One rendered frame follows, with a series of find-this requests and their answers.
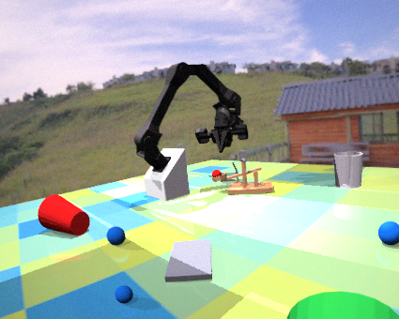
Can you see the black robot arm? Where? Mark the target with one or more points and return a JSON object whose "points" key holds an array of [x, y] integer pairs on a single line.
{"points": [[148, 135]]}

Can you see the red ball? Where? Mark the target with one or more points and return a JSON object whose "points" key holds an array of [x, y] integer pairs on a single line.
{"points": [[216, 173]]}

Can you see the white mug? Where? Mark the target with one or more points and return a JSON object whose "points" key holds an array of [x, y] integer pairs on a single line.
{"points": [[348, 169]]}

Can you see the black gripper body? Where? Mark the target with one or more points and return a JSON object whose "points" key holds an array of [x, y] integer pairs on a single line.
{"points": [[222, 122]]}

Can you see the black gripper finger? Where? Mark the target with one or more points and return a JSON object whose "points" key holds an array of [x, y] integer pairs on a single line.
{"points": [[216, 139], [226, 138]]}

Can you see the red plastic cup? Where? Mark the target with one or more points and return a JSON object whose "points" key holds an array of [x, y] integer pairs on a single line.
{"points": [[57, 214]]}

